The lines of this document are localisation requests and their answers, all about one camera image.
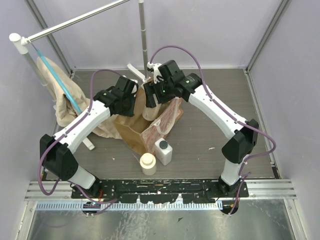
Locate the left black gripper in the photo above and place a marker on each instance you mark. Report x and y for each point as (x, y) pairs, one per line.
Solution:
(130, 107)

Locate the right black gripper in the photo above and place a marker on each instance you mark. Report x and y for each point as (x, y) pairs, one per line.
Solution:
(151, 87)

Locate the beige bottle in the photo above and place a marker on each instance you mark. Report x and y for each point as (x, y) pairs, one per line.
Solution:
(148, 164)
(150, 114)

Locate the brown canvas tote bag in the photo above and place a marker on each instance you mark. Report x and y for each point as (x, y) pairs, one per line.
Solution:
(140, 134)

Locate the beige bottle front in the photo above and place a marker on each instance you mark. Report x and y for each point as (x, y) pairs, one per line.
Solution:
(148, 164)

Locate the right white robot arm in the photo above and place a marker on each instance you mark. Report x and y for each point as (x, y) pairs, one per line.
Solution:
(240, 133)

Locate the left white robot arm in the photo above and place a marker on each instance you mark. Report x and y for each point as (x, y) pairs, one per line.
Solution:
(57, 152)

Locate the teal hanger rod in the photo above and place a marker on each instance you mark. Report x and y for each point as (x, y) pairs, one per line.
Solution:
(59, 81)

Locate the white square bottle dark cap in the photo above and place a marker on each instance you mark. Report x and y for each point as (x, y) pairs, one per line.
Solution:
(163, 151)

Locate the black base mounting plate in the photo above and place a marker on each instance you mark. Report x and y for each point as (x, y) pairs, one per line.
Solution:
(160, 191)

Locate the white metal clothes rack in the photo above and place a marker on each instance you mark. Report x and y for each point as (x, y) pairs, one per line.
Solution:
(21, 42)

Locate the aluminium front rail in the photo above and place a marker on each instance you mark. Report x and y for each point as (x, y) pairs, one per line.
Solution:
(259, 189)

